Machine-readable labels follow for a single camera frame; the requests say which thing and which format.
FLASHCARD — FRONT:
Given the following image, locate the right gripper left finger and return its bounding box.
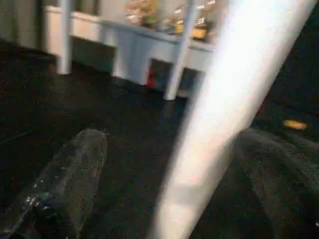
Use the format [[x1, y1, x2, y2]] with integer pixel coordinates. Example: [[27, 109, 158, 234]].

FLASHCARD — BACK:
[[0, 128, 109, 239]]

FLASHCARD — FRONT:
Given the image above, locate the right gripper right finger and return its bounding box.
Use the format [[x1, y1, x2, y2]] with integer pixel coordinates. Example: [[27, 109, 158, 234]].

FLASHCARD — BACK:
[[233, 128, 319, 239]]

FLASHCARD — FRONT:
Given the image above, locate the white plastic table leg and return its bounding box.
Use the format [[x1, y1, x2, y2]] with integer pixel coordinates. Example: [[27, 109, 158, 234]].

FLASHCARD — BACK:
[[57, 0, 73, 75], [147, 0, 317, 239], [163, 0, 198, 101]]

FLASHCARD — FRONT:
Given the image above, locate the small tan box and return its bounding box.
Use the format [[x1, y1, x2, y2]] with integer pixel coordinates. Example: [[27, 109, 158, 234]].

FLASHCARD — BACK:
[[283, 119, 308, 130]]

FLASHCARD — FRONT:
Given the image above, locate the black work mat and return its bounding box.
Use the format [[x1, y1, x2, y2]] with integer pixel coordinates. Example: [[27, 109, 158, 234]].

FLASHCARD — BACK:
[[0, 37, 319, 239]]

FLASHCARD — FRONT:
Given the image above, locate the grey curtain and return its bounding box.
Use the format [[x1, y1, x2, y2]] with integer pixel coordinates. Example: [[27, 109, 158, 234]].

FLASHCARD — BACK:
[[0, 0, 44, 48]]

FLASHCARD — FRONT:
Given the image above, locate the crystal trophy gold base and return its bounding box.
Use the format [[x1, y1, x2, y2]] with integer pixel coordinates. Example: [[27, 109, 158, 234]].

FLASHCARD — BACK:
[[193, 4, 210, 39]]

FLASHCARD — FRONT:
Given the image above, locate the beige plush toy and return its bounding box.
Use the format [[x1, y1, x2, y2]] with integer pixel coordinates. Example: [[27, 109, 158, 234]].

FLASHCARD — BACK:
[[124, 0, 157, 27]]

